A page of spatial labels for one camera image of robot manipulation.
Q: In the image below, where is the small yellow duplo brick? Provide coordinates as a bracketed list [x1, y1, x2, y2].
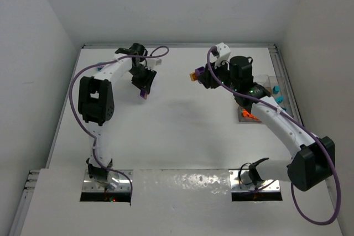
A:
[190, 72, 197, 82]

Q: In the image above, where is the pile of small orange legos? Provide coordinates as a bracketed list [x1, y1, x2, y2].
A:
[242, 109, 258, 120]

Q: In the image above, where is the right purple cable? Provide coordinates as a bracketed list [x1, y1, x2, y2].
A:
[207, 45, 342, 225]

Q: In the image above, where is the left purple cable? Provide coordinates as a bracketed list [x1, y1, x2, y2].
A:
[69, 45, 170, 200]

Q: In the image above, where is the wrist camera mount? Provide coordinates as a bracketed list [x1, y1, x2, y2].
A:
[146, 58, 162, 69]
[212, 43, 231, 68]

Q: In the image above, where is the metal base plate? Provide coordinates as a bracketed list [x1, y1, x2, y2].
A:
[228, 169, 280, 192]
[81, 170, 131, 193]

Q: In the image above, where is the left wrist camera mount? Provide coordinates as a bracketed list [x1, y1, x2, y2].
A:
[146, 58, 162, 69]

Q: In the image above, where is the purple cable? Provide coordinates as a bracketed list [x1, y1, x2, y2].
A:
[69, 45, 170, 200]
[207, 45, 342, 225]

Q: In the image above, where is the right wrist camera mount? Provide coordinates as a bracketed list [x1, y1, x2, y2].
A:
[212, 43, 231, 68]

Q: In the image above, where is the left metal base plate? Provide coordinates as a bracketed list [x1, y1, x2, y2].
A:
[81, 170, 131, 193]

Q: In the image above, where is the purple round flower lego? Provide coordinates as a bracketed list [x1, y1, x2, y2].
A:
[194, 66, 205, 77]

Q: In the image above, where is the teal duplo brick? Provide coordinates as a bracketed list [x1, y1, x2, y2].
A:
[272, 85, 280, 95]

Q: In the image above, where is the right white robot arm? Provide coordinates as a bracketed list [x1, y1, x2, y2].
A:
[192, 56, 335, 191]

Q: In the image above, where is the clear plastic container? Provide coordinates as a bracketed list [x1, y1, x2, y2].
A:
[237, 74, 294, 123]

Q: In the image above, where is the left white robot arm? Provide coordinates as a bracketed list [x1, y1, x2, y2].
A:
[78, 43, 158, 181]

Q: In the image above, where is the purple butterfly printed lego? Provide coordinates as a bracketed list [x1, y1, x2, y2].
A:
[140, 91, 148, 99]

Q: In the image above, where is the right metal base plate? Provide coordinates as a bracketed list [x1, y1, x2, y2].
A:
[228, 169, 280, 192]

